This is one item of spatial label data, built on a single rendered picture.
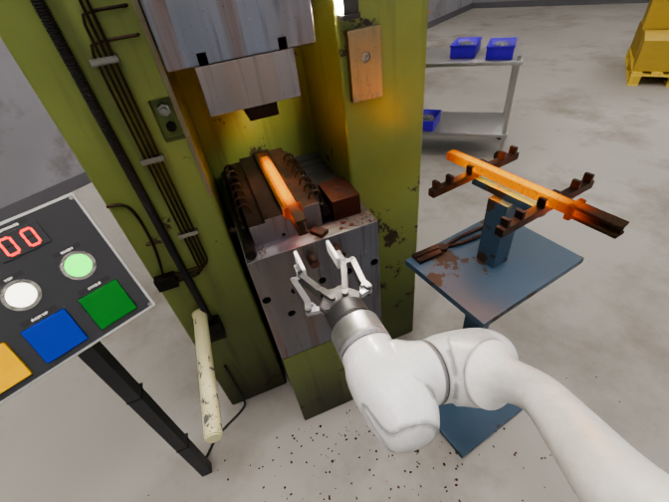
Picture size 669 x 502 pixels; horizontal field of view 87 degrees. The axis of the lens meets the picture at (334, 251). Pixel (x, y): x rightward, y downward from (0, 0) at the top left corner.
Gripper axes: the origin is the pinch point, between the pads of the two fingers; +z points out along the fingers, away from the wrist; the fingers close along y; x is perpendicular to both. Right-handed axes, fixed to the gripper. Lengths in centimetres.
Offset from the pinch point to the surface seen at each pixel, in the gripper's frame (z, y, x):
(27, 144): 323, -169, -48
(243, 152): 70, -5, -2
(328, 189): 29.4, 13.5, -2.1
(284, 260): 16.5, -5.3, -11.5
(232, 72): 22.3, -4.9, 34.3
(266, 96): 22.3, 0.7, 28.5
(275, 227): 22.4, -4.8, -4.5
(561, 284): 29, 137, -100
